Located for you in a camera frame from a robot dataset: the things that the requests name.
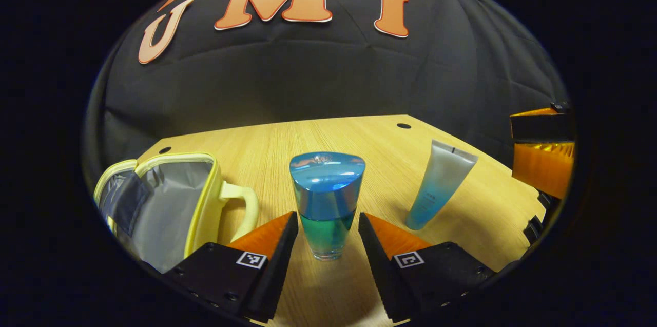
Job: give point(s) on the blue capped glass bottle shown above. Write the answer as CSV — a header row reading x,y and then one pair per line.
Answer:
x,y
327,193

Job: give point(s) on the black backdrop cloth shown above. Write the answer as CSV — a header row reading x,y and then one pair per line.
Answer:
x,y
308,75

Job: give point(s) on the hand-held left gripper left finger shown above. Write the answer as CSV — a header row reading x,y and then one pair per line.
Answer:
x,y
279,270

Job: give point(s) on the pale yellow suitcase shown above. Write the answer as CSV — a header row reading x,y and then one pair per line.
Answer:
x,y
169,204

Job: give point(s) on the translucent blue cream tube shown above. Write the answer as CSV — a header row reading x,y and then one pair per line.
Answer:
x,y
439,183

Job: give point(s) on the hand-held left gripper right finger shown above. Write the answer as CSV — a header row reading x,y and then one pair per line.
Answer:
x,y
380,270

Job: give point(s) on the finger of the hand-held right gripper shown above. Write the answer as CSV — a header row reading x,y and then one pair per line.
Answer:
x,y
541,170
539,129

